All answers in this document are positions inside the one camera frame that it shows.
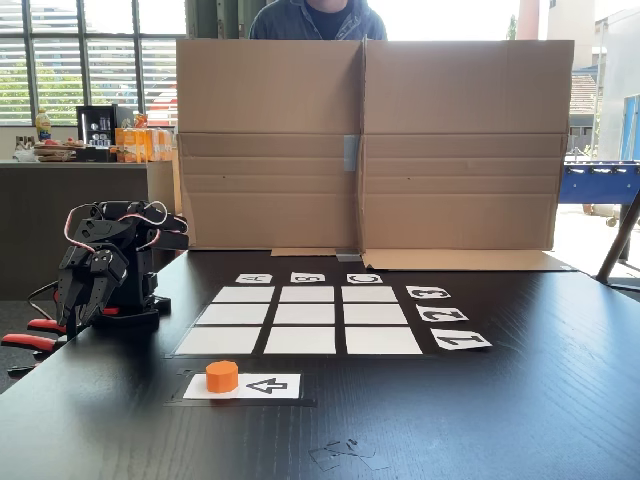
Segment orange juice cartons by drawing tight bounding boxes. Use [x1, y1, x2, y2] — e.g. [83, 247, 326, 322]
[114, 113, 177, 164]

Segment number 1 paper sheet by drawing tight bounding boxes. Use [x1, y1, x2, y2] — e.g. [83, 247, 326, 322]
[429, 328, 493, 352]

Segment number 3 paper sheet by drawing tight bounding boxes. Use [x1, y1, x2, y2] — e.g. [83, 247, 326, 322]
[405, 285, 451, 300]

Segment brown cardboard screen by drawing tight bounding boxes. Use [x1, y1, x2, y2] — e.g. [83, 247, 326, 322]
[172, 38, 576, 274]

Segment black power cable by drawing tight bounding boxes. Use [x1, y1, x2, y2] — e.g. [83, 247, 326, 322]
[27, 281, 60, 321]

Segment black mini fridge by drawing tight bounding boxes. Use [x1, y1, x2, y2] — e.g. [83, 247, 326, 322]
[75, 104, 134, 162]

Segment yellow bottle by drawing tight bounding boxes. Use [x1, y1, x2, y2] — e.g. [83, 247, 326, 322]
[35, 108, 54, 143]

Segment number 2 paper sheet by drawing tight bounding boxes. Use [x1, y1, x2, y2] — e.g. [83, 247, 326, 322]
[415, 305, 470, 323]

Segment white arrow paper sheet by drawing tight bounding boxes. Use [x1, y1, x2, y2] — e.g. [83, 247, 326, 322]
[182, 372, 302, 400]

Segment blue foosball table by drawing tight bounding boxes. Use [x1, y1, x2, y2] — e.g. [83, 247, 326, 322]
[562, 158, 640, 227]

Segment white nine-square grid sheet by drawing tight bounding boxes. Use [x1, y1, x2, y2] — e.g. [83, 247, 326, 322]
[174, 284, 425, 357]

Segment dark counter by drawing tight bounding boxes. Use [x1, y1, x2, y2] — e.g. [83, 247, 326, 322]
[0, 159, 177, 301]

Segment round orange token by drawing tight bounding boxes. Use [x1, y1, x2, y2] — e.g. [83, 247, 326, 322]
[205, 360, 239, 395]

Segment red black table clamp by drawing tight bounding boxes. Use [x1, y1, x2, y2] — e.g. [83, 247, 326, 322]
[27, 305, 121, 341]
[0, 332, 59, 377]

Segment red white servo cable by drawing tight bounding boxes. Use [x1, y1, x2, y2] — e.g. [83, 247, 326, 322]
[66, 200, 169, 256]

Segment food tray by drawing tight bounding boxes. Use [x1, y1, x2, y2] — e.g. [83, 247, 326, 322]
[32, 137, 89, 163]

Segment grey metal leg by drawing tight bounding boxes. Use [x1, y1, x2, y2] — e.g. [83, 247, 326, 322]
[596, 189, 640, 292]

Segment person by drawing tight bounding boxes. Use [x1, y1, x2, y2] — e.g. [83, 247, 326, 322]
[248, 0, 389, 41]

